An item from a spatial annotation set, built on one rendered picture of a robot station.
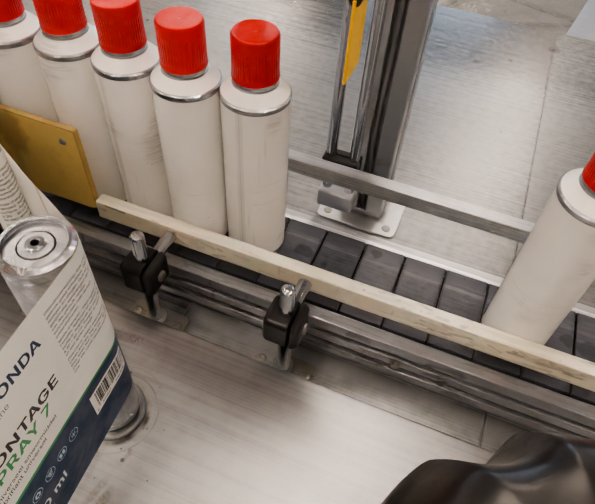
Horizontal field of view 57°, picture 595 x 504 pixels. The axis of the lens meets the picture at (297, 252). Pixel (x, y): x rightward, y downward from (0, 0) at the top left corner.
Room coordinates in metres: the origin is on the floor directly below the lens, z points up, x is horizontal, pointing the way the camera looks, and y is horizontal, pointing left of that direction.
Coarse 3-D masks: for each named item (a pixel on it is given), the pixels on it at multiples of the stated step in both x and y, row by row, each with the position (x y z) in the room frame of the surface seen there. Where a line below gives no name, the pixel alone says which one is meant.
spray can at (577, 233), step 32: (576, 192) 0.25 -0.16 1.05; (544, 224) 0.25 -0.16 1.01; (576, 224) 0.24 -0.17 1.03; (544, 256) 0.24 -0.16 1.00; (576, 256) 0.23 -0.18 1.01; (512, 288) 0.25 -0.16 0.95; (544, 288) 0.23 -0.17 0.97; (576, 288) 0.23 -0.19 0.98; (512, 320) 0.24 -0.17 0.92; (544, 320) 0.23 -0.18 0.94
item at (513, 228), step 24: (288, 168) 0.36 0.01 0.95; (312, 168) 0.35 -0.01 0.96; (336, 168) 0.35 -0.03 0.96; (360, 192) 0.34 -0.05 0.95; (384, 192) 0.33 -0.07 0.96; (408, 192) 0.33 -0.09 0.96; (432, 192) 0.33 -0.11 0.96; (456, 216) 0.31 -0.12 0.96; (480, 216) 0.31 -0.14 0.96; (504, 216) 0.31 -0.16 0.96
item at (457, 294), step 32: (96, 224) 0.34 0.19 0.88; (192, 256) 0.31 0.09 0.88; (288, 256) 0.32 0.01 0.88; (320, 256) 0.32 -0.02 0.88; (352, 256) 0.33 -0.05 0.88; (384, 256) 0.33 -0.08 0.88; (384, 288) 0.29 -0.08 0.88; (416, 288) 0.30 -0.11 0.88; (448, 288) 0.30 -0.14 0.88; (480, 288) 0.30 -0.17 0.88; (384, 320) 0.26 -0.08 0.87; (480, 320) 0.27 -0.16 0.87; (576, 320) 0.28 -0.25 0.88; (448, 352) 0.24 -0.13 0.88; (480, 352) 0.24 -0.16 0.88; (576, 352) 0.24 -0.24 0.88; (544, 384) 0.21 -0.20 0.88
